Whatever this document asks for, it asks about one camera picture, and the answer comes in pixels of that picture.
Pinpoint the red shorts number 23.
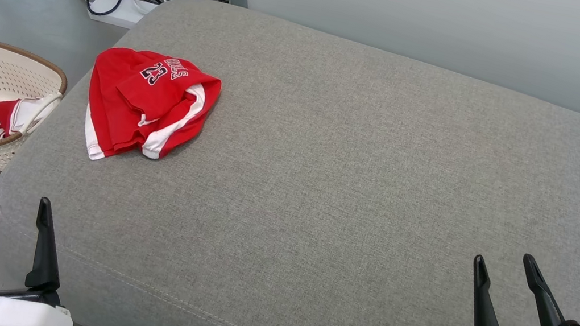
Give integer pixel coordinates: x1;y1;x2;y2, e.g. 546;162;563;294
78;43;226;178

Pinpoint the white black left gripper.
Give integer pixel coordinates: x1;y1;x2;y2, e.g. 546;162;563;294
0;191;92;326

